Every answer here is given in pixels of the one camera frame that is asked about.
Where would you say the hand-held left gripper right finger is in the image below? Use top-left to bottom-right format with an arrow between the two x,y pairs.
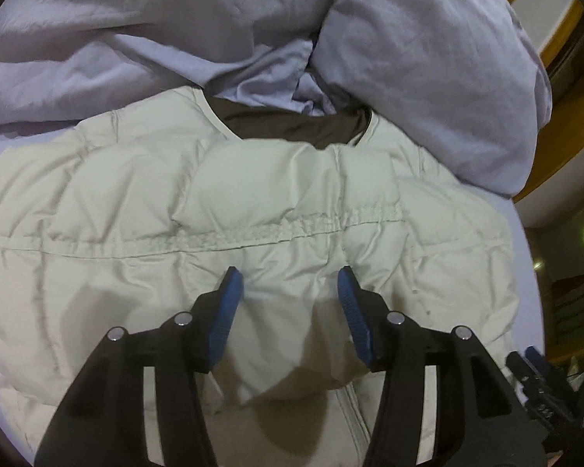
337,267 -> 548,467

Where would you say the lavender pillow left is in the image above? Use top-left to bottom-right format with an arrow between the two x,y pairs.
0,0 -> 341,138

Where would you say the lavender pillow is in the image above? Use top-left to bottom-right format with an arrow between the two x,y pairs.
292,0 -> 554,198
0,0 -> 341,138

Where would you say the white puffer jacket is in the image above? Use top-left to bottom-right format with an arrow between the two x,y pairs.
0,86 -> 522,467

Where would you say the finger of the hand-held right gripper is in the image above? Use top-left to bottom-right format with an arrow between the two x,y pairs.
505,350 -> 536,391
524,345 -> 568,381

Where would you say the orange wooden frame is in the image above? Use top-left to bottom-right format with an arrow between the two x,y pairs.
512,0 -> 584,204

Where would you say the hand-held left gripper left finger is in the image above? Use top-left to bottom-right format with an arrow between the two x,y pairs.
34,267 -> 246,467

